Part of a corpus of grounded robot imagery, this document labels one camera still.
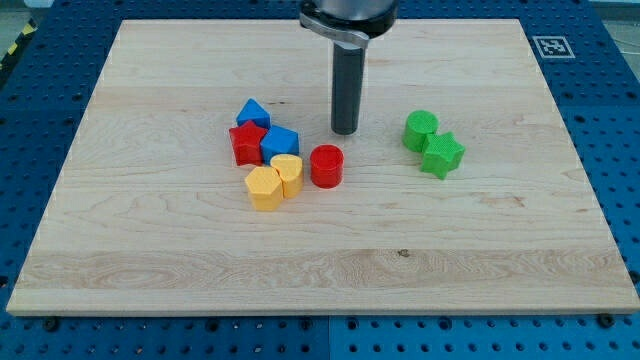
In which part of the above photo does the yellow heart block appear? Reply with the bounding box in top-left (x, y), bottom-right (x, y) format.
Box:
top-left (270, 154), bottom-right (304, 198)

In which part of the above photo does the white fiducial marker tag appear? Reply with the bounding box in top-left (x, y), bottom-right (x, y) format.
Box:
top-left (532, 35), bottom-right (575, 59)

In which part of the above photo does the blue triangle block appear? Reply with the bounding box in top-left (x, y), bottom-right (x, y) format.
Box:
top-left (236, 98), bottom-right (271, 129)

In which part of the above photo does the yellow hexagon block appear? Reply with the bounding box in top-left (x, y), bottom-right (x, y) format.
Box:
top-left (245, 166), bottom-right (284, 211)

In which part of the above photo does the blue pentagon block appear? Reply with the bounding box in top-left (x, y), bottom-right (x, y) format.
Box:
top-left (260, 125), bottom-right (299, 165)

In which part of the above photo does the red cylinder block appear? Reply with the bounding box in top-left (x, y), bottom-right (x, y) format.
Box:
top-left (310, 144), bottom-right (344, 189)

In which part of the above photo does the green star block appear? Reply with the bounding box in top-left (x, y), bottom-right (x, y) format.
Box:
top-left (420, 132), bottom-right (466, 180)

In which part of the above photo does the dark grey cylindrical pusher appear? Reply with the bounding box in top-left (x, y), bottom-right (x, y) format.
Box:
top-left (331, 43), bottom-right (365, 135)

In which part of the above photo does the red star block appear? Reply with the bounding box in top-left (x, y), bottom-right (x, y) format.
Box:
top-left (229, 120), bottom-right (267, 166)

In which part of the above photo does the light wooden board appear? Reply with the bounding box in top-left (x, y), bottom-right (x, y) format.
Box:
top-left (7, 19), bottom-right (639, 317)

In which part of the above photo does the green cylinder block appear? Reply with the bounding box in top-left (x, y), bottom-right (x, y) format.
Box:
top-left (402, 110), bottom-right (439, 152)

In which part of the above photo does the black yellow hazard tape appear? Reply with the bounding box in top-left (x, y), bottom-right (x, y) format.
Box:
top-left (1, 17), bottom-right (38, 72)

